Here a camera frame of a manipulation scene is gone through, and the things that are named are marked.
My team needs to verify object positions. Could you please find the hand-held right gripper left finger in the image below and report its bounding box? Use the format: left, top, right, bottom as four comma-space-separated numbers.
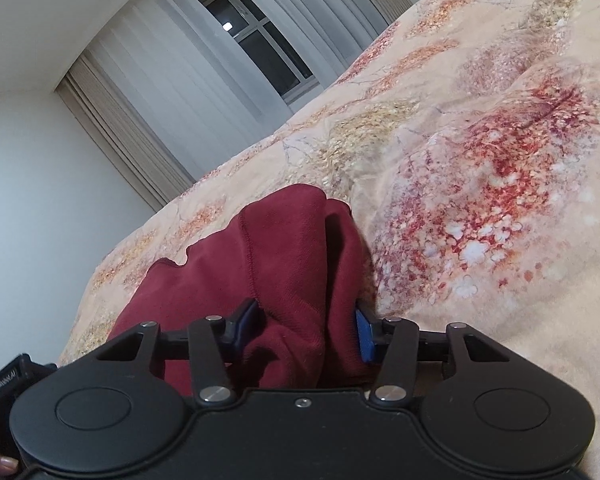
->
96, 298, 261, 407

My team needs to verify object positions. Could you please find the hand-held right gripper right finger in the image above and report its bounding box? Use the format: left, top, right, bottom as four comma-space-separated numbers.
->
355, 307, 511, 407

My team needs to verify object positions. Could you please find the dark red small garment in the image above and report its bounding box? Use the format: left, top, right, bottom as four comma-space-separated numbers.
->
107, 184, 382, 392

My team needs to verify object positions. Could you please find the person's left hand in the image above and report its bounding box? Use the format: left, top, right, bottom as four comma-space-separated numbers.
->
0, 452, 21, 480

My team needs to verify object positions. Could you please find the floral peach blanket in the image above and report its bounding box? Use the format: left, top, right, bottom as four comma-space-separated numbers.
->
57, 0, 600, 480

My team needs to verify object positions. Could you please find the sheer white curtain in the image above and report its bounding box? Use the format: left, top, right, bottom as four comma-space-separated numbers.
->
215, 0, 397, 57
85, 0, 293, 183

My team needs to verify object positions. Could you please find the window with white frame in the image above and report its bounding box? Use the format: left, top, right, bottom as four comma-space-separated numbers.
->
181, 0, 322, 107

